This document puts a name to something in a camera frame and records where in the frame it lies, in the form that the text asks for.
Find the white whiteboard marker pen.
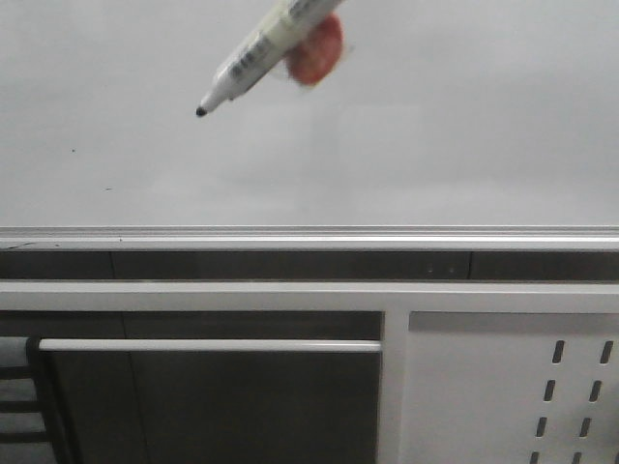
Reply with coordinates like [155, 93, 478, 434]
[196, 1, 340, 117]

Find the white horizontal bar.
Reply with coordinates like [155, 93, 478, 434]
[39, 338, 382, 353]

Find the white metal rack frame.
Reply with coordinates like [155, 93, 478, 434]
[1, 281, 618, 463]

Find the white whiteboard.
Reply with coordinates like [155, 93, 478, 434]
[1, 1, 618, 250]

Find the white perforated metal panel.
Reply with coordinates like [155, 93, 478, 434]
[400, 312, 618, 463]

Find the red round magnet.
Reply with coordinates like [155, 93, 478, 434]
[284, 13, 344, 87]

